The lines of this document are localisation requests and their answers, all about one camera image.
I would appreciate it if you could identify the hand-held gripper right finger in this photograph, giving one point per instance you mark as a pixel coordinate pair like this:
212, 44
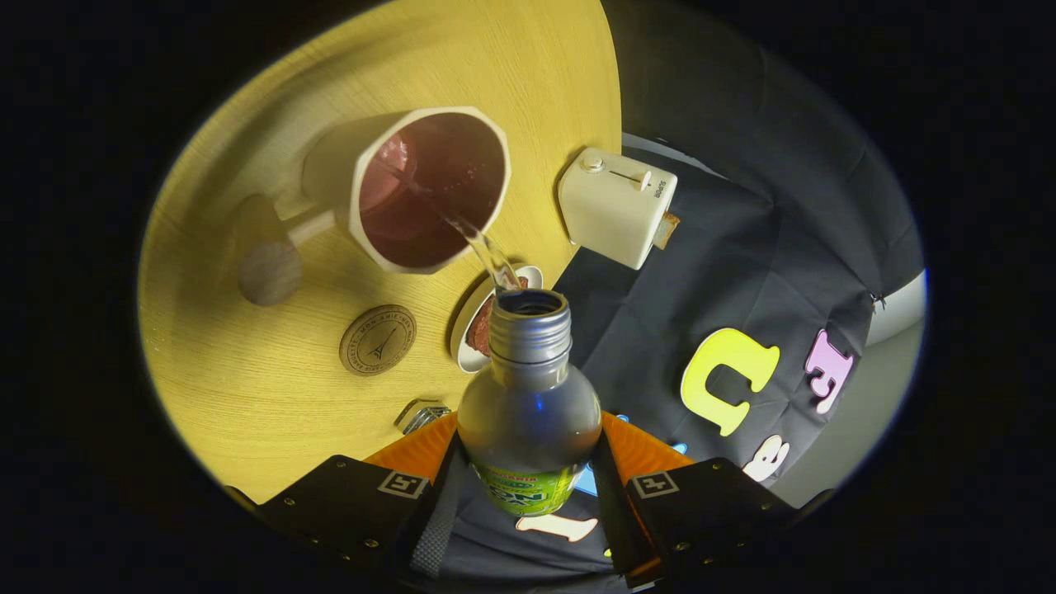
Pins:
615, 511

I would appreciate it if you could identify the clear juice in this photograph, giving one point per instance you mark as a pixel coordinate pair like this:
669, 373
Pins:
491, 256

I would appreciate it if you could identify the wooden table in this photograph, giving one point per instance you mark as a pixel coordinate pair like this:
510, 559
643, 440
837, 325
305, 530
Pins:
272, 396

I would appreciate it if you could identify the toast slice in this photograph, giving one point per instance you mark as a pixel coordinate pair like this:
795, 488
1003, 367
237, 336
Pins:
667, 231

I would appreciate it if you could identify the black backdrop cloth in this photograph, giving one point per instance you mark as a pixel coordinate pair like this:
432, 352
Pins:
742, 206

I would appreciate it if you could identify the small white plate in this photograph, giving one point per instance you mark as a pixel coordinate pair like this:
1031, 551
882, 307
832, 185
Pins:
464, 351

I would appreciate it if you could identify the cream toy toaster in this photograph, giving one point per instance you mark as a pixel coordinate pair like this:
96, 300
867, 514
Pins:
610, 214

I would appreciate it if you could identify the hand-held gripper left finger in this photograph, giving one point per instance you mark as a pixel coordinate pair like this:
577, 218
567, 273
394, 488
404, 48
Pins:
433, 528

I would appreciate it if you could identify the brown food piece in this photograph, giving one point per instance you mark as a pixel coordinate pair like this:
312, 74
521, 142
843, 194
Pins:
478, 330

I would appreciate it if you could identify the round cork coaster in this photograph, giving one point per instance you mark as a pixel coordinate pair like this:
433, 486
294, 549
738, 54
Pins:
377, 340

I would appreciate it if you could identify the silver bottle with green label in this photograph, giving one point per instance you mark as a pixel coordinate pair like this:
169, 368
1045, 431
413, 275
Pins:
528, 404

